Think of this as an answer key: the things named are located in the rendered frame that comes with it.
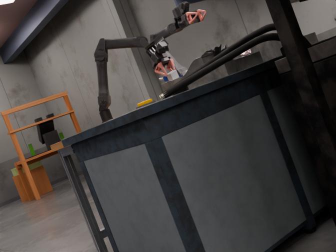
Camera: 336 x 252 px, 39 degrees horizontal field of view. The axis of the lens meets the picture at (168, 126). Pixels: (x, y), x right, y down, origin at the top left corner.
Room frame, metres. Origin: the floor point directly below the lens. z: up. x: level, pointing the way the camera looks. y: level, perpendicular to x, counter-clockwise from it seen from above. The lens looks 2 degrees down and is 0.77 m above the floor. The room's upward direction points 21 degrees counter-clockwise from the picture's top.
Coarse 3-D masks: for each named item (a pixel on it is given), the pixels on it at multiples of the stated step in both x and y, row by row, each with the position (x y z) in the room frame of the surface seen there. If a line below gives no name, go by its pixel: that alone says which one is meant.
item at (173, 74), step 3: (171, 72) 2.57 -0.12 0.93; (174, 72) 2.58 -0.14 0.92; (168, 75) 2.58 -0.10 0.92; (171, 75) 2.56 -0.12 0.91; (174, 75) 2.58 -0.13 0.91; (177, 75) 2.59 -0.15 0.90; (159, 78) 2.67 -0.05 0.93; (162, 78) 2.65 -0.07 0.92; (165, 78) 2.61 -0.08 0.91; (168, 78) 2.59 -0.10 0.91; (171, 78) 2.57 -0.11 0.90; (174, 78) 2.58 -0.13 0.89
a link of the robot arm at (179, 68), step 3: (165, 51) 3.08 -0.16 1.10; (168, 51) 3.09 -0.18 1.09; (168, 54) 3.07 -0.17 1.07; (171, 57) 3.06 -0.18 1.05; (174, 60) 3.04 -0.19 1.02; (174, 63) 3.03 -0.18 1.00; (177, 63) 3.03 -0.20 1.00; (171, 66) 3.04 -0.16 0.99; (174, 66) 3.01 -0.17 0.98; (177, 66) 3.02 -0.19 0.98; (180, 66) 3.02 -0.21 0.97; (177, 69) 2.99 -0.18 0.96; (180, 69) 3.00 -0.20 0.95; (183, 69) 3.01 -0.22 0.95; (186, 69) 3.02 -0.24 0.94; (177, 72) 3.00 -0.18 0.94; (180, 72) 2.98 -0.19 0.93
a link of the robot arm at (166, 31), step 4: (164, 28) 2.98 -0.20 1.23; (168, 28) 2.93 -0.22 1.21; (180, 28) 2.91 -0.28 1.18; (156, 32) 3.06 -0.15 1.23; (160, 32) 3.02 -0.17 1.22; (164, 32) 2.99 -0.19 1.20; (168, 32) 2.95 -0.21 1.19; (172, 32) 2.92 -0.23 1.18; (152, 36) 3.08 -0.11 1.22; (156, 36) 3.06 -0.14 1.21; (164, 36) 3.01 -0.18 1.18
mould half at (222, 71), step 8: (208, 56) 2.30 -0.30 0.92; (240, 56) 2.42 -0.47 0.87; (248, 56) 2.27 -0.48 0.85; (256, 56) 2.31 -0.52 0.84; (192, 64) 2.33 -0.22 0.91; (200, 64) 2.29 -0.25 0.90; (224, 64) 2.17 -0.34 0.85; (232, 64) 2.20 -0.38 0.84; (240, 64) 2.23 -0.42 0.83; (248, 64) 2.26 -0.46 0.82; (216, 72) 2.22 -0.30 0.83; (224, 72) 2.18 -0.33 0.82; (232, 72) 2.19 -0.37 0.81; (176, 80) 2.46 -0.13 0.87; (200, 80) 2.32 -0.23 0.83; (208, 80) 2.28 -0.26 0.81
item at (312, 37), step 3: (312, 33) 2.90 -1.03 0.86; (306, 36) 2.85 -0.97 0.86; (309, 36) 2.87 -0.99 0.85; (312, 36) 2.89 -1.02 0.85; (315, 36) 2.91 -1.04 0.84; (309, 39) 2.86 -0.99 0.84; (312, 39) 2.88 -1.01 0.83; (315, 39) 2.90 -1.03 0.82; (312, 42) 2.88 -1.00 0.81; (315, 42) 2.89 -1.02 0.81
